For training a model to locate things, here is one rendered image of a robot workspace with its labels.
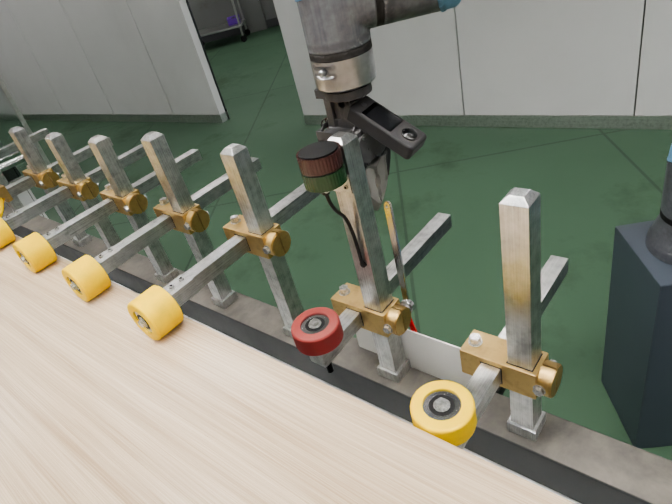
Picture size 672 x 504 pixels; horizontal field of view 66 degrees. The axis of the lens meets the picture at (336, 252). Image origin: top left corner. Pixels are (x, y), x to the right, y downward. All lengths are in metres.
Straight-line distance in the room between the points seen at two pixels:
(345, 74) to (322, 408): 0.45
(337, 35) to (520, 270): 0.38
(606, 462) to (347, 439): 0.40
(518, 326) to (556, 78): 2.80
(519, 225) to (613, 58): 2.77
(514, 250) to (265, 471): 0.40
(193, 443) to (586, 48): 3.01
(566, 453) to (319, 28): 0.70
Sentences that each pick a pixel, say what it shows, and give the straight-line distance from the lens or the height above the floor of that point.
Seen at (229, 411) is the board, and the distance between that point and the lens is 0.76.
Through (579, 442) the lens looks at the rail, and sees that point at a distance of 0.91.
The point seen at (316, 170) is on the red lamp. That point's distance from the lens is 0.67.
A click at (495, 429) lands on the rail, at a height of 0.70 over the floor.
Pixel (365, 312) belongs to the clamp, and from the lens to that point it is 0.88.
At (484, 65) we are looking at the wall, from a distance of 3.52.
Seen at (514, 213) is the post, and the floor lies 1.11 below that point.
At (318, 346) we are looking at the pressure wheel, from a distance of 0.81.
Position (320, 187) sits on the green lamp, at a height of 1.14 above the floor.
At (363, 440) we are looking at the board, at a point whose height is 0.90.
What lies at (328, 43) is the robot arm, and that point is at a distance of 0.73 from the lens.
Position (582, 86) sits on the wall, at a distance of 3.43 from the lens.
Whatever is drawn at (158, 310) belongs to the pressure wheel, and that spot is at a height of 0.96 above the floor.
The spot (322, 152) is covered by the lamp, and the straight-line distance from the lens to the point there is 0.68.
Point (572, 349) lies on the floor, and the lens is 2.00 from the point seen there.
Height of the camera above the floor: 1.44
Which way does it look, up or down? 33 degrees down
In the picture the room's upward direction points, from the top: 15 degrees counter-clockwise
